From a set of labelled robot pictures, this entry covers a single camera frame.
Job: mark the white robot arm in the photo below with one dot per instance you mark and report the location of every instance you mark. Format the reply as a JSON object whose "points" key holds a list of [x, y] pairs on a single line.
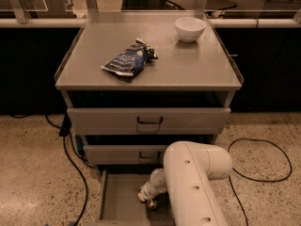
{"points": [[188, 169]]}

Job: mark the grey drawer cabinet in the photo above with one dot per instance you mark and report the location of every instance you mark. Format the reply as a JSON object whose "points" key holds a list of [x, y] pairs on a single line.
{"points": [[194, 74]]}

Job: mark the grey middle drawer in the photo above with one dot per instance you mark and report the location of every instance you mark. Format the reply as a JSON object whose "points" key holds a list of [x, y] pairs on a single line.
{"points": [[125, 154]]}

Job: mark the grey drawer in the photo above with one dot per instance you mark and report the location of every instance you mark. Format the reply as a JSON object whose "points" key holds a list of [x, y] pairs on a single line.
{"points": [[149, 121], [118, 204], [125, 154]]}

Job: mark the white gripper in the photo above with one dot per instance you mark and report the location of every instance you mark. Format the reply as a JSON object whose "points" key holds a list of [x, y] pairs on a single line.
{"points": [[148, 191]]}

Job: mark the blue chip bag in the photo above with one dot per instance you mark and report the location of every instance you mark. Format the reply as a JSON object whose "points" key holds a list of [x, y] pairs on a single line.
{"points": [[132, 60]]}

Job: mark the grey top drawer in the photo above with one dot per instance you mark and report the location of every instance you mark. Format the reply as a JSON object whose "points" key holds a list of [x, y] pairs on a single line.
{"points": [[149, 121]]}

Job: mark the black power adapter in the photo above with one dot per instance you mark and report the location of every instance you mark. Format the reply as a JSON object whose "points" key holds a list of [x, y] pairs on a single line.
{"points": [[65, 126]]}

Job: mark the white ceramic bowl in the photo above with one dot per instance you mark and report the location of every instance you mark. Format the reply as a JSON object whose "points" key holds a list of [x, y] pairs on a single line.
{"points": [[189, 29]]}

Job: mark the grey bottom drawer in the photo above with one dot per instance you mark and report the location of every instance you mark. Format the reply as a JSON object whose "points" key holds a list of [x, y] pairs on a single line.
{"points": [[118, 204]]}

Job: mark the white horizontal rail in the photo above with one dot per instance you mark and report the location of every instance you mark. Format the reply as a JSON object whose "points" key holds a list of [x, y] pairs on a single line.
{"points": [[219, 23]]}

